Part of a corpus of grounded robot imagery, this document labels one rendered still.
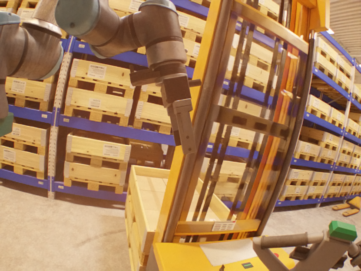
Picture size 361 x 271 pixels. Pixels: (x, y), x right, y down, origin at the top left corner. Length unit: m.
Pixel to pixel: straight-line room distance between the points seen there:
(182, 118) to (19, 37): 0.49
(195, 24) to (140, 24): 2.28
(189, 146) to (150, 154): 3.54
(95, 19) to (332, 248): 0.72
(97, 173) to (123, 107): 0.89
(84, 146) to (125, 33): 2.14
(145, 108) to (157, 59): 2.05
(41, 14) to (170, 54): 0.43
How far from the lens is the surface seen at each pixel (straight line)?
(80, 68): 2.49
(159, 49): 0.44
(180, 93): 0.39
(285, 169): 1.29
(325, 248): 0.59
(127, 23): 0.49
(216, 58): 0.90
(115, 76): 2.43
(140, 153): 3.89
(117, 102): 2.43
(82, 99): 2.47
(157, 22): 0.46
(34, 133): 2.73
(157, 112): 2.49
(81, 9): 0.38
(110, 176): 2.64
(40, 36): 0.66
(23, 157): 2.91
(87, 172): 2.65
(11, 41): 0.60
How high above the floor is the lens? 1.59
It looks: 9 degrees down
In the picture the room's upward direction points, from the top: 14 degrees clockwise
